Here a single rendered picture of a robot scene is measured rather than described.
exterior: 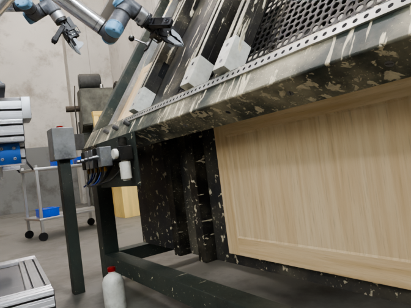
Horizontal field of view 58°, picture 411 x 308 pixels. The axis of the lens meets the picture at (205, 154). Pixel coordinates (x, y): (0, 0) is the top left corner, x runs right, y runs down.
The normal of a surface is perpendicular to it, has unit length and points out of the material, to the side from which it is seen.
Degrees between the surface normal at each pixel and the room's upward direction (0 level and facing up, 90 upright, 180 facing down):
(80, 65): 90
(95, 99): 92
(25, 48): 90
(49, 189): 90
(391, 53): 147
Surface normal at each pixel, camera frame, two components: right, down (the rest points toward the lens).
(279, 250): -0.81, 0.09
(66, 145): 0.57, -0.09
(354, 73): -0.34, 0.88
